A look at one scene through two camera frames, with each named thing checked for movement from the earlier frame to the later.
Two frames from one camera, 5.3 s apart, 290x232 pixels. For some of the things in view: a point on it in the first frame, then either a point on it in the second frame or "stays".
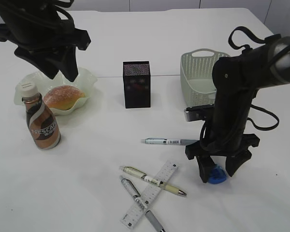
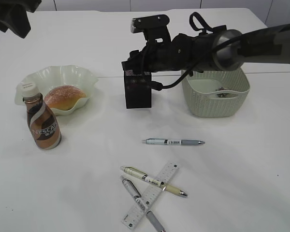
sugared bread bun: [62, 97] stays
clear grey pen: [137, 196] stays
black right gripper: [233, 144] → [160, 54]
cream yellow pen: [147, 177] stays
